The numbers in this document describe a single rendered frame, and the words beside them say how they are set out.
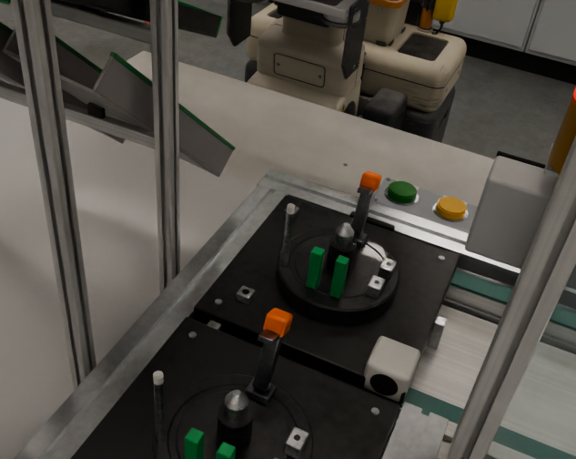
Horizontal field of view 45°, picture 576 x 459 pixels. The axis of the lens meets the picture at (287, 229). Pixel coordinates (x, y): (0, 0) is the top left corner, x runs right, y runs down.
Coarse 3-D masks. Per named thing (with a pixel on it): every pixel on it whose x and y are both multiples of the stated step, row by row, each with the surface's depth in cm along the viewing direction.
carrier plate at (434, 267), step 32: (320, 224) 88; (256, 256) 82; (416, 256) 85; (448, 256) 85; (224, 288) 77; (256, 288) 78; (416, 288) 80; (448, 288) 82; (224, 320) 74; (256, 320) 74; (320, 320) 75; (384, 320) 76; (416, 320) 76; (288, 352) 72; (320, 352) 71; (352, 352) 72; (352, 384) 71
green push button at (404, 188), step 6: (390, 186) 95; (396, 186) 96; (402, 186) 96; (408, 186) 96; (390, 192) 95; (396, 192) 94; (402, 192) 94; (408, 192) 95; (414, 192) 95; (390, 198) 95; (396, 198) 94; (402, 198) 94; (408, 198) 94; (414, 198) 95
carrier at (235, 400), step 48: (192, 336) 71; (144, 384) 66; (192, 384) 64; (240, 384) 65; (288, 384) 68; (336, 384) 68; (96, 432) 62; (144, 432) 62; (192, 432) 54; (240, 432) 57; (288, 432) 61; (336, 432) 64; (384, 432) 64
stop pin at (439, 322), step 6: (438, 318) 77; (444, 318) 77; (438, 324) 77; (444, 324) 76; (432, 330) 77; (438, 330) 77; (432, 336) 78; (438, 336) 77; (432, 342) 78; (438, 342) 78; (432, 348) 79
